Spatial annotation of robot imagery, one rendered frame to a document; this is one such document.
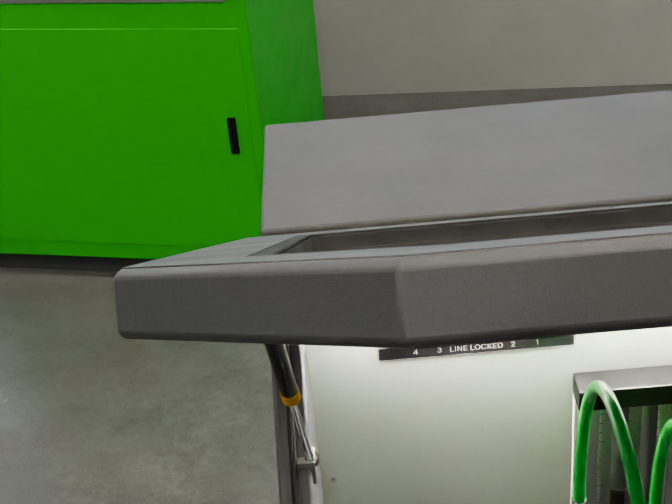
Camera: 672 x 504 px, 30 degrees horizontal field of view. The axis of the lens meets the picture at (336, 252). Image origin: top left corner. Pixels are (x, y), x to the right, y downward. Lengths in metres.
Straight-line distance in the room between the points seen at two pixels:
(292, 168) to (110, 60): 2.33
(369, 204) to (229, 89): 2.33
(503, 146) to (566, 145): 0.08
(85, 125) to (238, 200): 0.53
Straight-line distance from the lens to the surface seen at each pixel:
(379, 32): 5.21
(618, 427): 1.25
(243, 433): 3.52
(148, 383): 3.76
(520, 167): 1.54
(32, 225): 4.27
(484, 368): 1.52
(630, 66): 5.30
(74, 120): 4.01
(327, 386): 1.52
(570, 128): 1.63
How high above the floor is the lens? 2.23
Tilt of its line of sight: 32 degrees down
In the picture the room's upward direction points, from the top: 5 degrees counter-clockwise
